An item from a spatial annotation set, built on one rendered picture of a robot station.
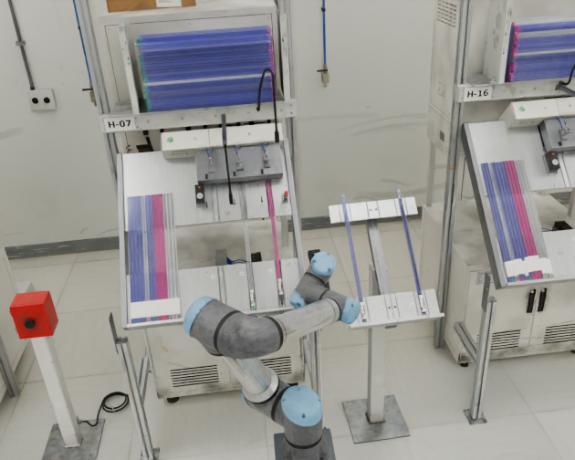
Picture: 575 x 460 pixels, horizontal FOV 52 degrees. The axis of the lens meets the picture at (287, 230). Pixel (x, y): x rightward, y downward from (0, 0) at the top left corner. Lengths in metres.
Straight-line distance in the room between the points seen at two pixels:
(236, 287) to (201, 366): 0.64
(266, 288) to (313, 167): 1.97
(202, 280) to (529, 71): 1.55
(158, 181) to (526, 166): 1.52
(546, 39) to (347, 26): 1.59
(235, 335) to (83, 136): 2.80
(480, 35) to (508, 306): 1.22
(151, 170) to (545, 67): 1.64
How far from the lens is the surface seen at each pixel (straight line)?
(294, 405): 1.77
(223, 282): 2.27
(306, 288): 1.80
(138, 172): 2.46
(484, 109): 2.81
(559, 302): 3.05
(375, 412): 2.75
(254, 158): 2.37
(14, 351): 3.38
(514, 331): 3.04
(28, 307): 2.46
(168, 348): 2.73
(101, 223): 4.30
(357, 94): 4.00
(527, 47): 2.60
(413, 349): 3.20
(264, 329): 1.47
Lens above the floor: 2.02
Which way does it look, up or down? 28 degrees down
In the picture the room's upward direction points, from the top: 4 degrees counter-clockwise
